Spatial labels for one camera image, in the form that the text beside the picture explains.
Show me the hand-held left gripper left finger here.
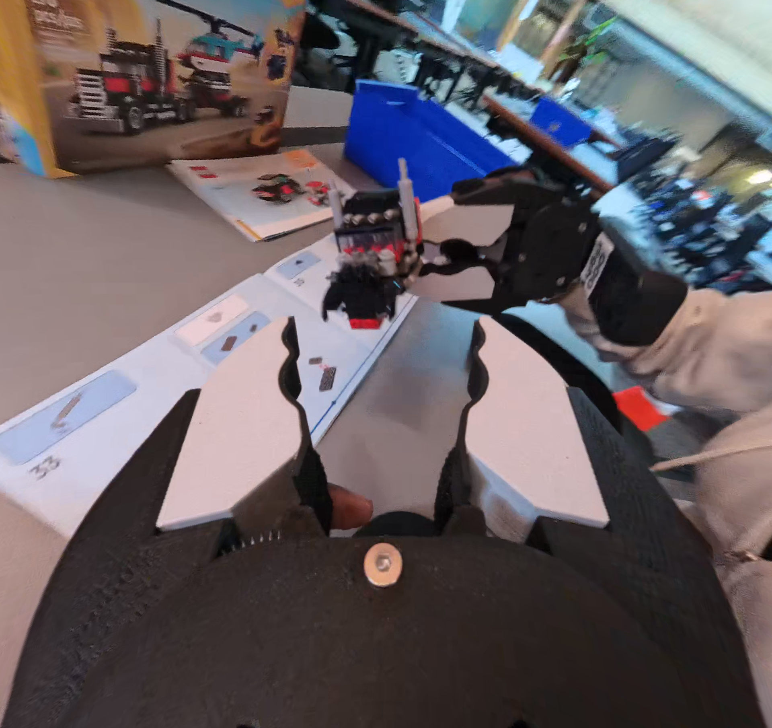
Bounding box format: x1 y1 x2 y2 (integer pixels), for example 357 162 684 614
156 315 334 535

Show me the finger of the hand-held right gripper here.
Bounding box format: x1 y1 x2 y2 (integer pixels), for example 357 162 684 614
416 195 516 247
413 244 501 315

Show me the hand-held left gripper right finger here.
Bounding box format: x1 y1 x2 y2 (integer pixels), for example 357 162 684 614
433 317 611 541

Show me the lego truck model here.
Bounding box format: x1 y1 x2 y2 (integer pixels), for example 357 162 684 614
321 158 424 332

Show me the blue plastic bin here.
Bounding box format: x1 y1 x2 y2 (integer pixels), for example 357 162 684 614
343 78 526 204

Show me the open lego instruction booklet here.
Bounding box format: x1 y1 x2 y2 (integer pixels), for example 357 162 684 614
0 250 421 539

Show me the closed lego instruction booklet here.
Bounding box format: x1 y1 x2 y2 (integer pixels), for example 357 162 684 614
168 149 358 243

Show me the lego set cardboard box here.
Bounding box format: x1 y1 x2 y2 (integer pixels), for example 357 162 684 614
0 0 316 179

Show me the person's left hand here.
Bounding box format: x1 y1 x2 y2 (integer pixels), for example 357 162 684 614
331 485 375 530

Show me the long wooden office desk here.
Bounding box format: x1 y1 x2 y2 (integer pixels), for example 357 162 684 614
310 0 616 195

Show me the red object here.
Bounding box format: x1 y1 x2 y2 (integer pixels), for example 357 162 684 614
612 386 671 433

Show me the blue box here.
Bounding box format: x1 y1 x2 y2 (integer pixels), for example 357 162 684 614
530 97 595 150

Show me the green potted plant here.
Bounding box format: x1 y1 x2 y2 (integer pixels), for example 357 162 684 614
552 16 619 80

